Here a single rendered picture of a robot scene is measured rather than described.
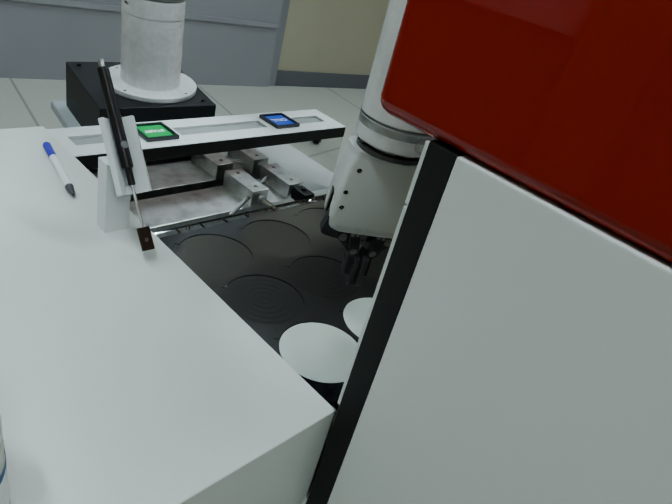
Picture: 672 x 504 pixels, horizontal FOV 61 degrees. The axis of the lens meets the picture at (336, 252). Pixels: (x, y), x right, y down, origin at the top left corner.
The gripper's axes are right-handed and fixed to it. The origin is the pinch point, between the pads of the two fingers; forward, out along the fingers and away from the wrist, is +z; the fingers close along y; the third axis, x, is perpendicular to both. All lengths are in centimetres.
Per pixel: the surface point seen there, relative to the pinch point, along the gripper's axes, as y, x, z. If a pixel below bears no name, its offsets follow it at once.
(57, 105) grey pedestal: 51, -75, 16
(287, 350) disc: 7.2, 6.7, 8.1
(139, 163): 25.3, -3.1, -7.5
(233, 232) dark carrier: 13.3, -17.4, 8.0
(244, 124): 12.1, -46.5, 2.5
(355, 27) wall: -92, -433, 47
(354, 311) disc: -2.3, -1.6, 8.1
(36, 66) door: 122, -319, 90
